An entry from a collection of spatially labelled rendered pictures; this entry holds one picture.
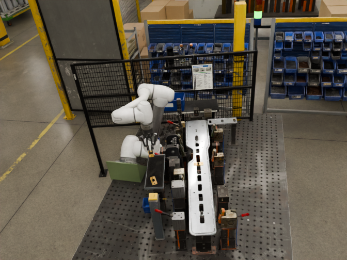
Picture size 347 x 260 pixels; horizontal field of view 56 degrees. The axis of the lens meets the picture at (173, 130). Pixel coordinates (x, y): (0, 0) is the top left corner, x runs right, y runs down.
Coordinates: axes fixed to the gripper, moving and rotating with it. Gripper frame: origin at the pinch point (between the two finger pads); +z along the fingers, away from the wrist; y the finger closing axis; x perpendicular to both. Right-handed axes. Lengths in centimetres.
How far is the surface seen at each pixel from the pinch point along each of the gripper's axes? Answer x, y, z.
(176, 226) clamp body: -50, 8, 33
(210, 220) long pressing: -53, 32, 31
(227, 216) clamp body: -58, 43, 25
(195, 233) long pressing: -61, 19, 32
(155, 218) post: -37, -5, 36
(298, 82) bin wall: 150, 214, 44
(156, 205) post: -38.7, -3.3, 20.6
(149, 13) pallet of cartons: 459, 63, 3
